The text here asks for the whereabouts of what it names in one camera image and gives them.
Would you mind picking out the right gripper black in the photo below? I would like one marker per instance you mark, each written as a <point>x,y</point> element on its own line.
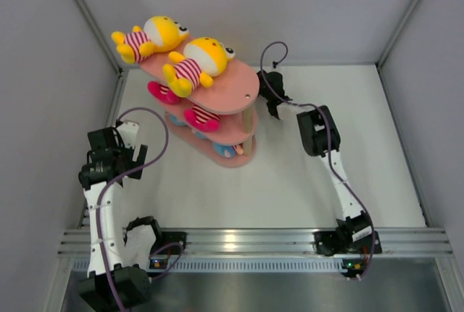
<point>262,75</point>

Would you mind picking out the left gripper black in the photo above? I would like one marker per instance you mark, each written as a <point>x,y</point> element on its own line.
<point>131,165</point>

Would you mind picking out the yellow plush striped shirt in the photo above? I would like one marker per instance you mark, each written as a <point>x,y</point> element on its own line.
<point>201,60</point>

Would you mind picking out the white pink-eared plush toy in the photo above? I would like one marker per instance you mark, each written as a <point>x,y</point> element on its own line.
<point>202,119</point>

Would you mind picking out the pink plush striped shirt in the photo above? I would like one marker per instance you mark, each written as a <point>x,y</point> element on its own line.
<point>162,93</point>

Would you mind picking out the peach-faced boy plush doll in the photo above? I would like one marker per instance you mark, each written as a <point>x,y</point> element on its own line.
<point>199,135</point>

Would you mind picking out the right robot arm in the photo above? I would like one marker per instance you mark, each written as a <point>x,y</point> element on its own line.
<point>321,140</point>

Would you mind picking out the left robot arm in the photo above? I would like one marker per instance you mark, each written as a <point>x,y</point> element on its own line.
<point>119,251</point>

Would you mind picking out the pink three-tier wooden shelf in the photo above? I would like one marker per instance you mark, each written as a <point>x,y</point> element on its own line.
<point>231,97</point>

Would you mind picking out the blue plush under shelf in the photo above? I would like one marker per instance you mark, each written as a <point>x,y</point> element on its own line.
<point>175,121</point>

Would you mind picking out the large yellow plush on shelf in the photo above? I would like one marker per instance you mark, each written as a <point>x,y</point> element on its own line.
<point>159,34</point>

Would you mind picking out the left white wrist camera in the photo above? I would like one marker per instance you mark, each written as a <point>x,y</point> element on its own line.
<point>128,131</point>

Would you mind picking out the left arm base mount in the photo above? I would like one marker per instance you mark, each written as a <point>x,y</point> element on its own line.
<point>173,241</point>

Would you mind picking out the aluminium front rail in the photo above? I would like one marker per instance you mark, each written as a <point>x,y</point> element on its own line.
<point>399,242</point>

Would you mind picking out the slotted grey cable duct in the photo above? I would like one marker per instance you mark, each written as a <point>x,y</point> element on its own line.
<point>246,265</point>

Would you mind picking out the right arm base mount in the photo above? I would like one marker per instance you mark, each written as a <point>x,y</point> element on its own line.
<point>329,243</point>

